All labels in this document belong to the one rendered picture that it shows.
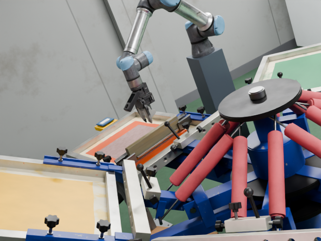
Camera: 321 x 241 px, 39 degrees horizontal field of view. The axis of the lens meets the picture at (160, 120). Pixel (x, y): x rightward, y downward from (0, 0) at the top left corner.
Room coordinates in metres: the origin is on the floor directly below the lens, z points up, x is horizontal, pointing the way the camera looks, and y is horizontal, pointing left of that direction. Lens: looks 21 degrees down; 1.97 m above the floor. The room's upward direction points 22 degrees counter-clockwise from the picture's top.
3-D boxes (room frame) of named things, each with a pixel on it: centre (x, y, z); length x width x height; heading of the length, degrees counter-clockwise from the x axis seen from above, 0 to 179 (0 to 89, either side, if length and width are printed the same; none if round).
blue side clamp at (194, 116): (2.37, -0.19, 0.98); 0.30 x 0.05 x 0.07; 31
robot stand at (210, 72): (2.82, -0.42, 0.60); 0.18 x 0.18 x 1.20; 16
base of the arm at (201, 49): (2.82, -0.42, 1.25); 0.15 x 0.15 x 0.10
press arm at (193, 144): (1.95, -0.11, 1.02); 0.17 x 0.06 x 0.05; 31
